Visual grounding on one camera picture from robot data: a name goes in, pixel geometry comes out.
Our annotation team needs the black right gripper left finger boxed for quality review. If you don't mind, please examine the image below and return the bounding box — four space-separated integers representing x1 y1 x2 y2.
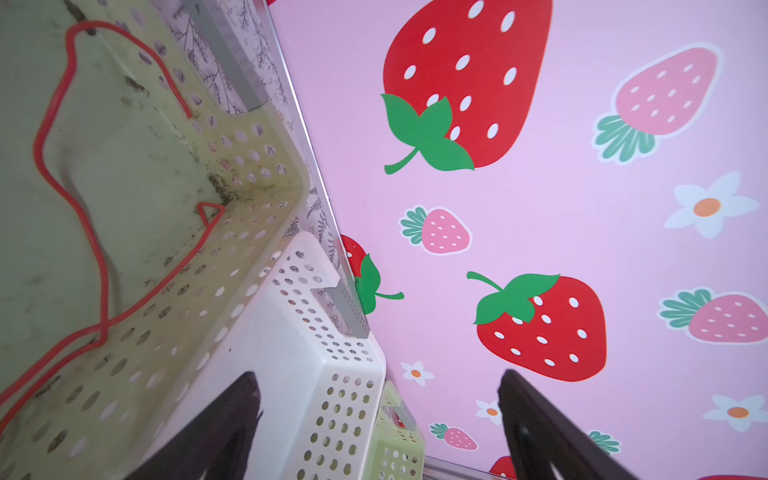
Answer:
128 372 261 480

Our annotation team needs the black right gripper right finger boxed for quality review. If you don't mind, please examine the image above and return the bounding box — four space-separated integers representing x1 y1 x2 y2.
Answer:
498 370 637 480

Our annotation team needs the red cable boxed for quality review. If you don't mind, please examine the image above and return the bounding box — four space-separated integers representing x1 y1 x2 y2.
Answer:
0 20 228 436

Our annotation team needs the white perforated basket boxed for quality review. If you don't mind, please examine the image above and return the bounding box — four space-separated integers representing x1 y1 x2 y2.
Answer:
143 232 386 479

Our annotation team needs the right green perforated basket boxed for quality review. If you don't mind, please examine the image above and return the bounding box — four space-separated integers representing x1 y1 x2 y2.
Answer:
363 380 425 480

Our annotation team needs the green perforated basket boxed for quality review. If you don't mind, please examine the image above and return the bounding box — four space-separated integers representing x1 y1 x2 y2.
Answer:
1 1 308 479
363 380 425 480

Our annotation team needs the left green perforated basket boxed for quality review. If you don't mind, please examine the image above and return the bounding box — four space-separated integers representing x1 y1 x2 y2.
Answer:
1 1 308 479

